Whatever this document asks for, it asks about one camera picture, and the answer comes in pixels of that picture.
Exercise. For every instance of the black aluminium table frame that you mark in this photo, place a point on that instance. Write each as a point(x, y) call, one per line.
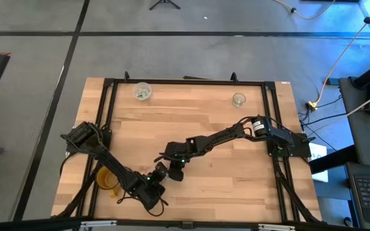
point(188, 82)

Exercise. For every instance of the grey power strip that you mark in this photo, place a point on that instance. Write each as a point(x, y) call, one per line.
point(332, 81)

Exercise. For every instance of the black table edge clamp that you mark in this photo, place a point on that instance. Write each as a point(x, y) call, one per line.
point(126, 76)
point(234, 76)

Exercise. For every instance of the wide clear plastic bin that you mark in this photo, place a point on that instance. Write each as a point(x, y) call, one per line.
point(142, 91)

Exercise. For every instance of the yellow ceramic mug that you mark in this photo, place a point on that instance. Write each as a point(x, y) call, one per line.
point(104, 181)

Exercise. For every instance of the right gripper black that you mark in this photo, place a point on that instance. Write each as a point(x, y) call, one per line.
point(177, 150)

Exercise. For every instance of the black aluminium crossbar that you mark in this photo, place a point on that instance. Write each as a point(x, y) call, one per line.
point(27, 224)

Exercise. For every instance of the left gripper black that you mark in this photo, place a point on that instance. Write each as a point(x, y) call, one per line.
point(148, 191)

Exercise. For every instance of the yellow power plug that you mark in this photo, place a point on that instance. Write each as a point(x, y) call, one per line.
point(311, 105)

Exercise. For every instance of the white paper with green print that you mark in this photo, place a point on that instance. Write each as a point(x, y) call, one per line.
point(320, 150)

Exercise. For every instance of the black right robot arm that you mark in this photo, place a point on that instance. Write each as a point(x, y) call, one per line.
point(223, 134)

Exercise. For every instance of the black stand beam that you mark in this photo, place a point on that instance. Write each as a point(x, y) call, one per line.
point(336, 158)

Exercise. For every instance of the small clear glass cup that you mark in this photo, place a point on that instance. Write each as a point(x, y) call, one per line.
point(239, 99)

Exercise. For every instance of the grey side desk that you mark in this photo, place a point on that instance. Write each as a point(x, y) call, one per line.
point(369, 144)

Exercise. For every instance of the black tripod stand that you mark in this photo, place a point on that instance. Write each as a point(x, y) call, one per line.
point(164, 3)

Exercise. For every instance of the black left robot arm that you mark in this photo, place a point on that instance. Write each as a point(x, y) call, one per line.
point(114, 167)

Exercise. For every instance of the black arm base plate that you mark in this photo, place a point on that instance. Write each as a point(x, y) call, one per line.
point(72, 149)
point(300, 150)

